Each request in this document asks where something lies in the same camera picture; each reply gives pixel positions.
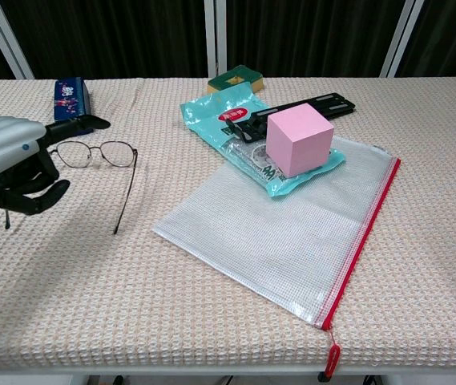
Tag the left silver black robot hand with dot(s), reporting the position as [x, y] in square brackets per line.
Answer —
[3, 140]

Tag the thin-framed eyeglasses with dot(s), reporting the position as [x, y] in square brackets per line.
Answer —
[135, 156]

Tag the blue patterned box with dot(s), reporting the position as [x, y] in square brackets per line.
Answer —
[67, 96]

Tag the black curtain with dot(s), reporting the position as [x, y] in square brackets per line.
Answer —
[111, 36]

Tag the beige waffle tablecloth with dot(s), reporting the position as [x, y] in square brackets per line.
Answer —
[91, 280]

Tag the teal plastic package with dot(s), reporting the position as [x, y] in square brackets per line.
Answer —
[203, 116]

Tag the green yellow sponge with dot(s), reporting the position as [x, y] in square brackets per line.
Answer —
[243, 76]

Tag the clear mesh red zipper pouch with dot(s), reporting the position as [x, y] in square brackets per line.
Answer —
[271, 240]

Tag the pink cube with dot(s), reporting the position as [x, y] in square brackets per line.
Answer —
[299, 136]

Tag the black folding stand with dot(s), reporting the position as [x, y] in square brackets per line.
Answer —
[332, 104]

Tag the grey aluminium extrusion bar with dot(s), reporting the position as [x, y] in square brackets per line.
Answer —
[215, 36]
[402, 40]
[7, 40]

